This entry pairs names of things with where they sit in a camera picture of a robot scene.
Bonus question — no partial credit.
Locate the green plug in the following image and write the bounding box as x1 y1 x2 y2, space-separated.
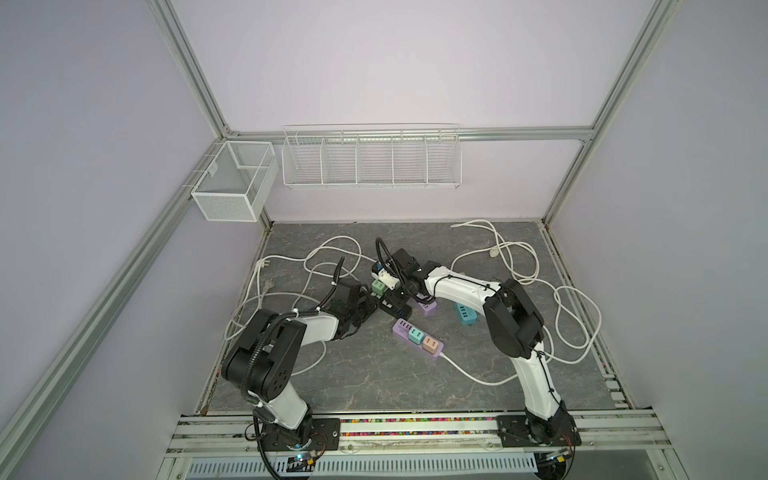
371 279 388 297

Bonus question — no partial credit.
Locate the black power strip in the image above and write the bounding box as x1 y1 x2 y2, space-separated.
378 295 412 320

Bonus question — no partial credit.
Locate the purple power strip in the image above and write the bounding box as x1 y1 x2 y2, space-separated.
416 301 438 317
391 319 444 359

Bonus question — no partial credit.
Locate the teal plug purple strip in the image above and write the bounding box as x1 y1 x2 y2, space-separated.
408 327 425 345

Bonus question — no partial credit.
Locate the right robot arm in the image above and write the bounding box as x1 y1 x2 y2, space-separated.
375 237 573 443

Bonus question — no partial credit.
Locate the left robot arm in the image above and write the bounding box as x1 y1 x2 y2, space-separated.
220 278 376 432

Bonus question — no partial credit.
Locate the pink plug lower purple strip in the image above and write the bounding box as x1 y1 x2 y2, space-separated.
421 336 442 355

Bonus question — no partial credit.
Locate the teal power strip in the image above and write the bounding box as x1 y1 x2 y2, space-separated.
455 303 478 326

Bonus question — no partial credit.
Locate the small white mesh basket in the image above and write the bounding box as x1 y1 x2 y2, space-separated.
192 141 279 223

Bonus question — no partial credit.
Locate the white cable of lower strip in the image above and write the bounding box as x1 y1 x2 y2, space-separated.
440 350 520 387

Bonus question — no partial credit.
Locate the long white wire basket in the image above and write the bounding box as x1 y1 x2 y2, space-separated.
282 123 463 189

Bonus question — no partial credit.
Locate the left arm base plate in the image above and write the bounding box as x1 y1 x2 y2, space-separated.
259 417 341 452

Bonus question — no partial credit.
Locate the white cables right bundle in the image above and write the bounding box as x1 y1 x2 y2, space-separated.
449 218 603 367

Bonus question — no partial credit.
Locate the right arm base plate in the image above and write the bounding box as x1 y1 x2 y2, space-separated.
496 412 582 447

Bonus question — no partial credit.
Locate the white vented cable duct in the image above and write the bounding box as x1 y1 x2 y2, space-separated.
184 452 538 479

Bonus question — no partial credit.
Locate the aluminium frame rail front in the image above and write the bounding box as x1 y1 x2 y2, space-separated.
166 410 672 457

